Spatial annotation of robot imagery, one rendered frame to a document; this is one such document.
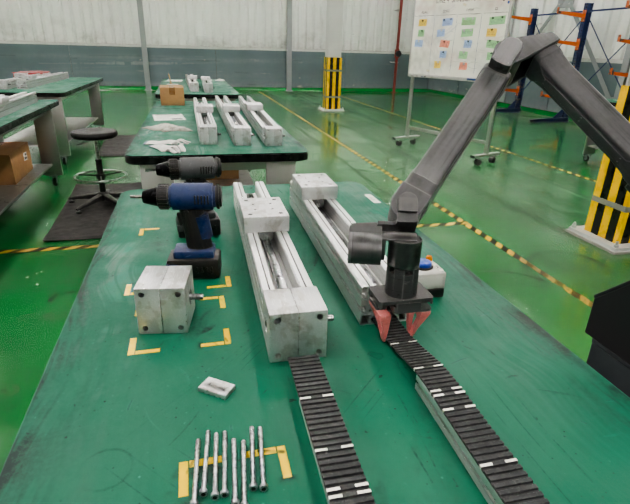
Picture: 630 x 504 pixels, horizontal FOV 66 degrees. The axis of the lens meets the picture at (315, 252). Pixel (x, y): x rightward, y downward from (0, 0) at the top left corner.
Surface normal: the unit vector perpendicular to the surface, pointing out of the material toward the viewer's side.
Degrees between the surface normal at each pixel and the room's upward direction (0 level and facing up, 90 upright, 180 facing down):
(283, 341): 90
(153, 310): 90
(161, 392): 0
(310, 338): 90
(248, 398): 0
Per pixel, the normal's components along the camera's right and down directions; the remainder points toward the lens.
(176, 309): 0.09, 0.39
